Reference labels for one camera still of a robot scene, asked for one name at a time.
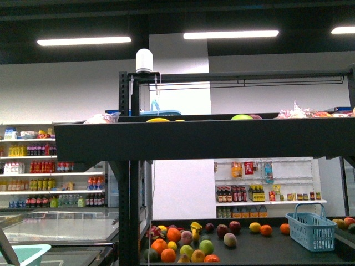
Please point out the orange back shelf right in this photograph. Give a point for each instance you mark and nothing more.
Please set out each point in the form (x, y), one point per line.
(285, 229)

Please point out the black display shelf rack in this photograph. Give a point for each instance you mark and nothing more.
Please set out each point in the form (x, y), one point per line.
(134, 144)

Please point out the red green mango back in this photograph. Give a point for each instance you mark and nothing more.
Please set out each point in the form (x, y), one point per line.
(230, 240)

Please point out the yellow lemon back shelf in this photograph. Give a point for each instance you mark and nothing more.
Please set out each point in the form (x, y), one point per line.
(255, 227)

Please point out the yellow label bottles row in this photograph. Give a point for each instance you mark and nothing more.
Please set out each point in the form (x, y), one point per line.
(256, 193)

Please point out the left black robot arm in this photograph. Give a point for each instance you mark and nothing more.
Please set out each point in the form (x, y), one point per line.
(7, 251)

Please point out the white dome sensor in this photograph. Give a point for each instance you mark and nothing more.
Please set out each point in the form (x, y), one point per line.
(144, 61)

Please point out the light teal shopping basket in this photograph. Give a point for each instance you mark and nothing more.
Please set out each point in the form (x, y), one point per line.
(31, 254)

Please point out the orange shelf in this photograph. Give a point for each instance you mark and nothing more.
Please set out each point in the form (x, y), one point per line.
(266, 230)
(285, 229)

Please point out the dark red apple back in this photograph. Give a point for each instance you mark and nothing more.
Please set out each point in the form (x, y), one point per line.
(235, 227)

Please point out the orange back shelf left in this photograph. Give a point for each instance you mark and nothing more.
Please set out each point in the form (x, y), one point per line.
(266, 230)

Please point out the glass top freezer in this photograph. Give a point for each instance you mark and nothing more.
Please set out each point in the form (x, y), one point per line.
(78, 236)

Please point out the small blue basket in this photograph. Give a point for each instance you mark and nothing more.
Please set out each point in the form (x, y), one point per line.
(315, 232)

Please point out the dark sauce bottles row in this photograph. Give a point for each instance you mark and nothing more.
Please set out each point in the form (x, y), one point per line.
(229, 194)

